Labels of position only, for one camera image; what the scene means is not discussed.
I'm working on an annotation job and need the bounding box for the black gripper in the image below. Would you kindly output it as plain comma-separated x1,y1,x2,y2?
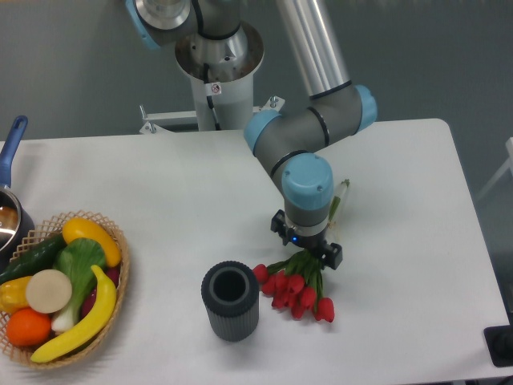
270,209,343,270

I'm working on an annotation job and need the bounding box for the red tulip bouquet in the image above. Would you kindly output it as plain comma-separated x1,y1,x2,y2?
252,249,335,322

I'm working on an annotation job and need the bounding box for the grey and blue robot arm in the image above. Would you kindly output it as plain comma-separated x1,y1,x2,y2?
125,1,378,269

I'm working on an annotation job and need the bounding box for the dark grey ribbed vase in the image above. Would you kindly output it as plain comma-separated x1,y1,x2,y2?
200,261,260,342

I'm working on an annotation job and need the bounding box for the dark red vegetable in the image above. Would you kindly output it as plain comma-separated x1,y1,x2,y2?
80,267,120,319

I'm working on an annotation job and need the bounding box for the yellow banana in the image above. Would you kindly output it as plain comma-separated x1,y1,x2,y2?
30,265,117,363

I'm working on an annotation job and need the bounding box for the black device at edge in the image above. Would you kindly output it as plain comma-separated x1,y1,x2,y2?
483,325,512,367

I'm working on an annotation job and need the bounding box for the green bok choy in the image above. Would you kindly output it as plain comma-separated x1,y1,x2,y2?
51,237,107,334

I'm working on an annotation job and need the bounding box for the beige round disc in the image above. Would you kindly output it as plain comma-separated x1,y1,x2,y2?
25,269,72,314

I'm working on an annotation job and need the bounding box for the green cucumber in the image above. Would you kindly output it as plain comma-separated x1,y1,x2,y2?
1,233,67,284

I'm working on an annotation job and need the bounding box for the orange fruit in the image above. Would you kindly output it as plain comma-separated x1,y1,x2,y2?
6,308,51,347

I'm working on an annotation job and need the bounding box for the yellow bell pepper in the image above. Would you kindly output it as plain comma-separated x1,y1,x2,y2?
1,276,32,314

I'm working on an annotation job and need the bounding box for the woven wicker basket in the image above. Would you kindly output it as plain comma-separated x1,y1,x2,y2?
1,210,130,370

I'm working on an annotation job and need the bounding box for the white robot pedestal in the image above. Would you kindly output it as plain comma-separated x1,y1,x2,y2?
139,21,285,134

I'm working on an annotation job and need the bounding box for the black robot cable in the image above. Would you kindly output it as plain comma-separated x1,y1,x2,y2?
202,63,222,132

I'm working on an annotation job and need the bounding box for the white frame at right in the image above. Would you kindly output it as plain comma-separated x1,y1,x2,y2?
476,137,513,201

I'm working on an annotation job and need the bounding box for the blue handled saucepan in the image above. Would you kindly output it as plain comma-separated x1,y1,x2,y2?
1,115,34,272

